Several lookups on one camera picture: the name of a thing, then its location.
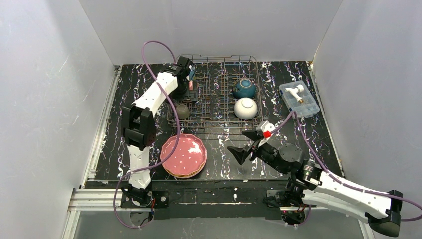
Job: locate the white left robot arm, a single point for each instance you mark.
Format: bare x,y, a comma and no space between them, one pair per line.
138,124

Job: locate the teal bowl beige inside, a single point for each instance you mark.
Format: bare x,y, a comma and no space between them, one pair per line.
244,88

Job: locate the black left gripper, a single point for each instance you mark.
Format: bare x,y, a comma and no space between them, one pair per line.
189,94

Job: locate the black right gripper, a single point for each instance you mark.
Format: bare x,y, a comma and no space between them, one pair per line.
254,149

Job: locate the pink polka dot plate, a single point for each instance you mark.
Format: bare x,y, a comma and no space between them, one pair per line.
187,158

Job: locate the grey wire dish rack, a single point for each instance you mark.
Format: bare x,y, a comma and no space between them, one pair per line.
213,105

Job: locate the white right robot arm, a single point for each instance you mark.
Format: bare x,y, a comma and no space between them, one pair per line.
380,210

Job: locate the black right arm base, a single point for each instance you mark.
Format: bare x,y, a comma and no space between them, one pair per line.
294,211

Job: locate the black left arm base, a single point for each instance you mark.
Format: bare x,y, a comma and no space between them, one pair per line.
144,202

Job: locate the small grey cup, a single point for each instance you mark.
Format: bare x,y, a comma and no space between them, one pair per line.
182,111

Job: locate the white bowl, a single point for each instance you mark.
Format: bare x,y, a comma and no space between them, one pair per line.
245,108

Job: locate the blue handled mug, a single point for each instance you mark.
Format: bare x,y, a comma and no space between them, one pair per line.
191,74

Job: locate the white pipe fitting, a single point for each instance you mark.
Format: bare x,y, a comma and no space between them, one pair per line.
295,92

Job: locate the clear plastic parts box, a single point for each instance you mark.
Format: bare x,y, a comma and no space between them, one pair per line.
308,108

